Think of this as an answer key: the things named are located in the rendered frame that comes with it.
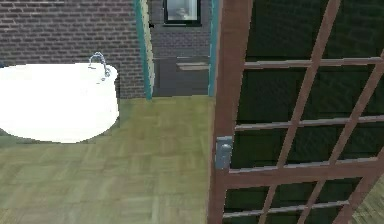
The white bathtub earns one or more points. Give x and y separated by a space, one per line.
56 103

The silver bathtub faucet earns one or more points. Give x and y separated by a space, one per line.
101 63

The brown lattice room door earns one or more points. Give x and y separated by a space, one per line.
230 83

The black framed picture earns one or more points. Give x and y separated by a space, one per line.
182 10

